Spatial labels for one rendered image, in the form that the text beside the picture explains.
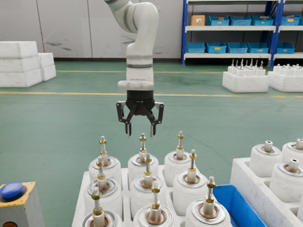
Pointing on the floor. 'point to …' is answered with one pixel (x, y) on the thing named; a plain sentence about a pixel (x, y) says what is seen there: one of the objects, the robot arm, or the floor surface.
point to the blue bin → (237, 206)
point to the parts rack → (243, 29)
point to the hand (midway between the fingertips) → (140, 131)
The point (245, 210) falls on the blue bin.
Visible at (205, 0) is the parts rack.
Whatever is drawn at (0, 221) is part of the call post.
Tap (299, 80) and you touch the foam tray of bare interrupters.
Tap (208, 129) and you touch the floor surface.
